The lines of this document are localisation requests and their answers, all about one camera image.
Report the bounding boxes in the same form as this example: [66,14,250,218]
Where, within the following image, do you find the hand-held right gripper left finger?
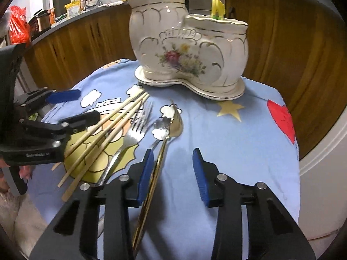
[29,148,154,260]

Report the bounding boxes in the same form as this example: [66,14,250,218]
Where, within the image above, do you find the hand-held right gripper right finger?
[192,148,316,260]

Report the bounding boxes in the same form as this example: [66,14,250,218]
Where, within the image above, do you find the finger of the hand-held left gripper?
[20,110,101,147]
[15,88,82,114]

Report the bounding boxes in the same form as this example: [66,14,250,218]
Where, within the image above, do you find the silver fork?
[95,114,149,187]

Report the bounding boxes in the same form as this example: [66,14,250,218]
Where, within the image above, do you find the flower-shaped small spoon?
[148,115,172,152]

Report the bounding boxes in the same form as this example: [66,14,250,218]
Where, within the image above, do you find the gold spoon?
[131,99,184,252]

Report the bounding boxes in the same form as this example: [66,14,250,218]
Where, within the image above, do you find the floral ceramic utensil holder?
[127,0,249,101]

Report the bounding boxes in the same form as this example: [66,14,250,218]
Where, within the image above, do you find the person's left hand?
[18,165,35,180]

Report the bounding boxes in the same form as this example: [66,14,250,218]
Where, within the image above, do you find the blue cartoon printed cloth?
[27,58,300,260]

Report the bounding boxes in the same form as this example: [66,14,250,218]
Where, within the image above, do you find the light grey fabric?
[0,191,51,252]

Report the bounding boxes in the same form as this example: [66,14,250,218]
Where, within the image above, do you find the dark pressure cooker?
[28,9,56,37]

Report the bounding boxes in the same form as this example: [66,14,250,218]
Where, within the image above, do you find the grey speckled kitchen countertop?
[27,0,337,46]

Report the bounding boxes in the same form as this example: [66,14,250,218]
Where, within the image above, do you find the red plastic bag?
[8,5,31,45]

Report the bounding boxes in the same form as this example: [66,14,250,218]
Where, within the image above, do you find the yellow food packet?
[64,1,82,18]

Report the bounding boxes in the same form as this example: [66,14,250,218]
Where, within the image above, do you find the wooden kitchen cabinets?
[23,0,338,160]

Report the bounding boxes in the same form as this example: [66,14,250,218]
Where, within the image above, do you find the built-in steel oven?
[188,0,227,15]

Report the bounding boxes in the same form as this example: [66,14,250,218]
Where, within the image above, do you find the yellow green plastic utensil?
[211,0,225,20]

